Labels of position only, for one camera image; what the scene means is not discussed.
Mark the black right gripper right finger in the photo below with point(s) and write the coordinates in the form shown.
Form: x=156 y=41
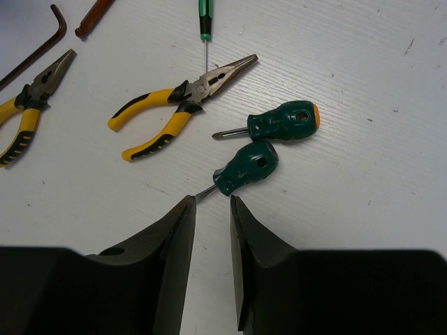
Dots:
x=280 y=289

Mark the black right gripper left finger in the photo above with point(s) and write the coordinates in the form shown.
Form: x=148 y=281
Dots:
x=137 y=286

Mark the yellow combination pliers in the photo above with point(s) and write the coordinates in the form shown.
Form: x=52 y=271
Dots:
x=31 y=101

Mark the thick brown hex key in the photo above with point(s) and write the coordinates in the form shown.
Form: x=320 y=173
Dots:
x=92 y=18

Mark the slim green precision screwdriver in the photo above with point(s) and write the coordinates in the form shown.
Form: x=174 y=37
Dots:
x=205 y=11

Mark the green stubby flathead screwdriver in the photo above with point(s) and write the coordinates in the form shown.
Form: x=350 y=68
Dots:
x=252 y=163

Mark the green stubby phillips screwdriver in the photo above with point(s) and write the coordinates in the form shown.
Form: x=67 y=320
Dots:
x=293 y=120

